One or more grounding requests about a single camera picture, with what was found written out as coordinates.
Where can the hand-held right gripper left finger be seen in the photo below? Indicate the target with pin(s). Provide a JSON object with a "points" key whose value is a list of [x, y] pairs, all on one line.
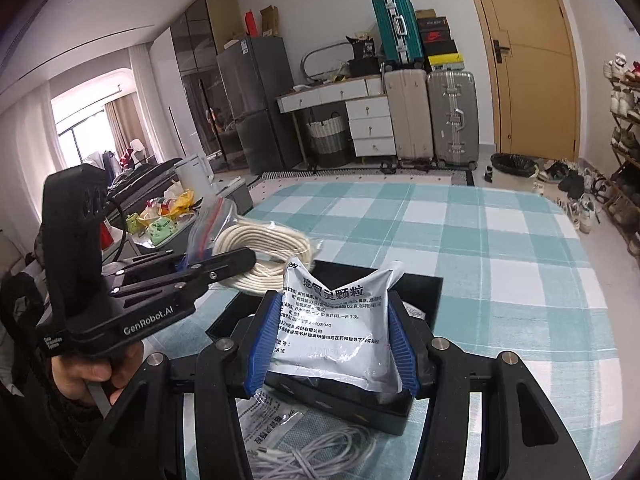
{"points": [[262, 345]]}

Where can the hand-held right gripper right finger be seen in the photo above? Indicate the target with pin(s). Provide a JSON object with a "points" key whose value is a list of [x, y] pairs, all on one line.
{"points": [[402, 345]]}

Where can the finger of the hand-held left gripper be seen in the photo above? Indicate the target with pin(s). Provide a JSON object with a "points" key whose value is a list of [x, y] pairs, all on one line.
{"points": [[220, 266], [150, 264]]}

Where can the clear zip bag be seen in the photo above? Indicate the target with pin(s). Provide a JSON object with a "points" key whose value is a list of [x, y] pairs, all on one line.
{"points": [[210, 220]]}

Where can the silver medicine packet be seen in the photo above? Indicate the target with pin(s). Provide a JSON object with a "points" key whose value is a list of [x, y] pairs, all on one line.
{"points": [[335, 325]]}

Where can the black cardboard box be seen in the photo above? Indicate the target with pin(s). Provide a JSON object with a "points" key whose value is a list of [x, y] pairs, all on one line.
{"points": [[350, 408]]}

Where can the person's left forearm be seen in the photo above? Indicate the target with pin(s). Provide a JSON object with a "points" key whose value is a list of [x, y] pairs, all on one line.
{"points": [[30, 435]]}

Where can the person's left hand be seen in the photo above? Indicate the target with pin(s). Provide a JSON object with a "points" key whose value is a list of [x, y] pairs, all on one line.
{"points": [[85, 372]]}

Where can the red bottle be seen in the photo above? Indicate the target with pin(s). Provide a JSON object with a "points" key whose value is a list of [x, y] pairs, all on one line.
{"points": [[106, 237]]}

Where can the green toy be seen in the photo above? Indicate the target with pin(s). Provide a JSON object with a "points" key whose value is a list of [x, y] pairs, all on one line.
{"points": [[162, 230]]}

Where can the yellow plastic bag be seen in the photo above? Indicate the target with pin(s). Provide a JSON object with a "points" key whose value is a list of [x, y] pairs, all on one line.
{"points": [[182, 202]]}

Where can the white medicine packet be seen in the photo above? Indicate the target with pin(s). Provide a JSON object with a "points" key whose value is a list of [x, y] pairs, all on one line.
{"points": [[272, 425]]}

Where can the black flat case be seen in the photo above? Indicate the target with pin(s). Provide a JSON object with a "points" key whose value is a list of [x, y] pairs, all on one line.
{"points": [[145, 180]]}

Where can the white electric kettle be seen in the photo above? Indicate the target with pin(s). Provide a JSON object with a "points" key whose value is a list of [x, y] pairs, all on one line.
{"points": [[192, 172]]}

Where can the teal checked tablecloth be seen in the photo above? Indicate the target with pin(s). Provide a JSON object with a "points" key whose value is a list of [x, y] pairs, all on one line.
{"points": [[475, 260]]}

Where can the brown curtain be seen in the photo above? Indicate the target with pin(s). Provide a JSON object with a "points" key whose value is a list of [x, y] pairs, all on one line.
{"points": [[122, 125]]}

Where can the white curtain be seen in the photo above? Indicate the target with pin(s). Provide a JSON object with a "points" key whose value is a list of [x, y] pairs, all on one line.
{"points": [[145, 100]]}

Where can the woven laundry basket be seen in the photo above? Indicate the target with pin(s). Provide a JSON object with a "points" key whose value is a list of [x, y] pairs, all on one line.
{"points": [[326, 140]]}

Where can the grey refrigerator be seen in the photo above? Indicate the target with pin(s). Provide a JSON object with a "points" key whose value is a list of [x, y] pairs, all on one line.
{"points": [[260, 100]]}

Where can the white desk with drawers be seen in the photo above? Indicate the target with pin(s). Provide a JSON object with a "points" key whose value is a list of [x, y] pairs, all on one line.
{"points": [[367, 130]]}

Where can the dark glass cabinet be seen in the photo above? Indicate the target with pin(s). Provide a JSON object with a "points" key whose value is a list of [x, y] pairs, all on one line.
{"points": [[200, 60]]}

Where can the black trash bin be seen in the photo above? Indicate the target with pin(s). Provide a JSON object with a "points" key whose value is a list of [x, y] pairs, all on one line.
{"points": [[514, 165]]}

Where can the group of shoes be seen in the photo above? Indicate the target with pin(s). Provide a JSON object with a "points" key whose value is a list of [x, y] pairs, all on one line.
{"points": [[575, 195]]}

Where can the beige suitcase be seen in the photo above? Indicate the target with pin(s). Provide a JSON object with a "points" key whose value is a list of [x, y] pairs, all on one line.
{"points": [[407, 115]]}

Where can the silver suitcase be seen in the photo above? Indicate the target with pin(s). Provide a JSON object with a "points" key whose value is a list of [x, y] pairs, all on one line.
{"points": [[452, 117]]}

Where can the red carton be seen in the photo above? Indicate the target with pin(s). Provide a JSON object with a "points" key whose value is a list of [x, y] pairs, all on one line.
{"points": [[251, 24]]}

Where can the brown paper bag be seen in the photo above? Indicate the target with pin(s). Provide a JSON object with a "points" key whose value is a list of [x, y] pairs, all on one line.
{"points": [[270, 21]]}

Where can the black paper bag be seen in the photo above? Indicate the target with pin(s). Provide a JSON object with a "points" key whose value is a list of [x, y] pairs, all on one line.
{"points": [[364, 55]]}

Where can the yellow black shoe box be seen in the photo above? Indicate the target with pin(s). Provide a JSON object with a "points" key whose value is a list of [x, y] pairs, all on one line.
{"points": [[445, 61]]}

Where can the wooden shoe rack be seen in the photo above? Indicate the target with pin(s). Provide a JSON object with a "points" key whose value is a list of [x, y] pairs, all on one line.
{"points": [[625, 160]]}

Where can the wooden door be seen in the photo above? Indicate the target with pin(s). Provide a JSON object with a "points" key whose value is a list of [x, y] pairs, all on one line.
{"points": [[530, 85]]}

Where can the teal suitcase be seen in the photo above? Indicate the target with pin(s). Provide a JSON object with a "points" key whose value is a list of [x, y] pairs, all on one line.
{"points": [[392, 30]]}

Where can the black red shoe box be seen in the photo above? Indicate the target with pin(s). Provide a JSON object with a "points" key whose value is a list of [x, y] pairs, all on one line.
{"points": [[432, 30]]}

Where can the brown shoe box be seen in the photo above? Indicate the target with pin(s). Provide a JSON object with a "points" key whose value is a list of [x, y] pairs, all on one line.
{"points": [[425, 14]]}

